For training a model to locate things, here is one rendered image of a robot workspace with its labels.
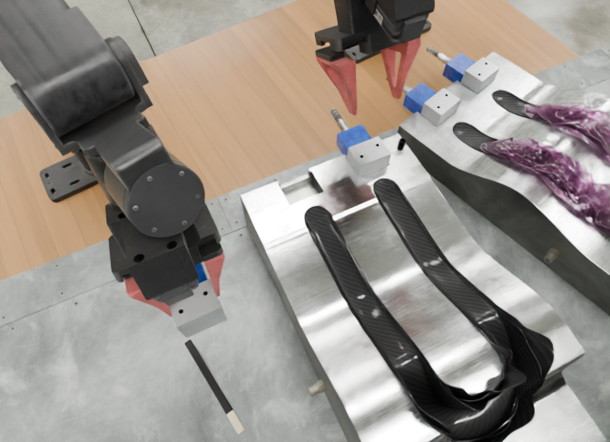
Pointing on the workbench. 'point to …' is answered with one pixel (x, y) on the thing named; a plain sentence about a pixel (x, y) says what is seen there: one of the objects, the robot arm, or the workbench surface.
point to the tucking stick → (214, 387)
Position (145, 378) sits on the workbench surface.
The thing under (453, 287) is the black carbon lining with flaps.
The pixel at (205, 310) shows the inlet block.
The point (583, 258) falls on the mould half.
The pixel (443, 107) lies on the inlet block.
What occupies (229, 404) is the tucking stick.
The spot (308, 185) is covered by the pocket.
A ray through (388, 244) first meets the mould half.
